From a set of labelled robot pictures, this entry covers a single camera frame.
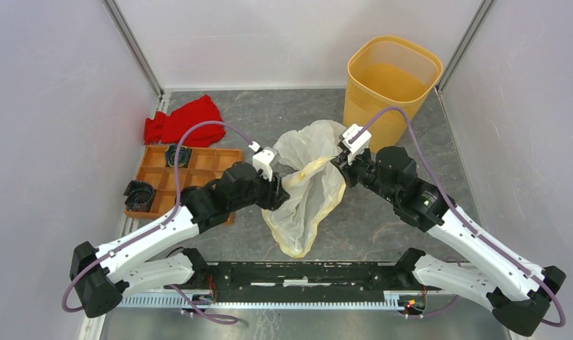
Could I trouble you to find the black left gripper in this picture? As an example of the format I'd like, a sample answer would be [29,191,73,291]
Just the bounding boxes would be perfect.
[229,165,290,212]

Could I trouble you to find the wooden compartment tray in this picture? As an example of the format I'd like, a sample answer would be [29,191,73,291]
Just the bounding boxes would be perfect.
[124,144,244,220]

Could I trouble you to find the yellow plastic trash bin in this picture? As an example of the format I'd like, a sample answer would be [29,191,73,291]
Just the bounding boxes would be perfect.
[343,35,443,127]

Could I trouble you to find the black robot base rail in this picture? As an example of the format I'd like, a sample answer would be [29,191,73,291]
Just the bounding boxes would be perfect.
[181,261,423,303]

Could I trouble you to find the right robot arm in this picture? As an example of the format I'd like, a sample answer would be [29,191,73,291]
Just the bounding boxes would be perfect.
[331,142,567,337]

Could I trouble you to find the left aluminium frame post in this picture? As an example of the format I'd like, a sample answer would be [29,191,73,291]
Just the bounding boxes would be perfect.
[102,0,164,98]

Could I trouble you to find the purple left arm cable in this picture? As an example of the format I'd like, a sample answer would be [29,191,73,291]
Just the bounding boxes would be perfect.
[62,120,261,314]

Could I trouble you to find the black green trash bag roll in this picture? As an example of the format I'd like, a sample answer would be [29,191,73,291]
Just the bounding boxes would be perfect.
[164,144,193,169]

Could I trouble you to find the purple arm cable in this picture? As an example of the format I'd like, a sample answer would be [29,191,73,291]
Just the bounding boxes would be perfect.
[62,120,261,314]
[356,106,567,329]

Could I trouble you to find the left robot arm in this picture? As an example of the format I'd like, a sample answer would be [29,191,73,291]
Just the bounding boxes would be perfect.
[62,162,290,318]

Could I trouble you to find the red cloth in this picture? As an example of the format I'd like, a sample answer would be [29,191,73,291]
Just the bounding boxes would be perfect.
[143,95,226,147]

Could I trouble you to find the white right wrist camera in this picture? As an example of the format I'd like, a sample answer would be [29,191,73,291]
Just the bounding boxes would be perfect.
[339,124,372,165]

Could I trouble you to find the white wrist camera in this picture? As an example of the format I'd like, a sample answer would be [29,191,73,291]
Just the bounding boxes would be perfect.
[249,141,278,182]
[339,124,372,165]

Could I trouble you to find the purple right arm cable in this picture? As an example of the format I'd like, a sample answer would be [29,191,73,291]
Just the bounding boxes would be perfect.
[356,106,567,329]

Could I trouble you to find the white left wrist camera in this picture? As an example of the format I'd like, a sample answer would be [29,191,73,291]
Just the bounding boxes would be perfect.
[249,141,278,182]

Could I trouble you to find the translucent white trash bag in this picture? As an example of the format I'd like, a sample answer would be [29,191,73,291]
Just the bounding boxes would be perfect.
[261,120,346,259]

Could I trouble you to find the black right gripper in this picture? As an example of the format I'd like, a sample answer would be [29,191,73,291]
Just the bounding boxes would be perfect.
[331,144,399,204]

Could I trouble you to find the aluminium frame post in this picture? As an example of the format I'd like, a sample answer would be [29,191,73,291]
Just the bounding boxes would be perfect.
[436,0,496,94]
[102,0,164,98]

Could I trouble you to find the right aluminium frame post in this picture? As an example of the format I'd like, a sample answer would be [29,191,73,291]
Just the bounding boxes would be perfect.
[436,0,496,94]

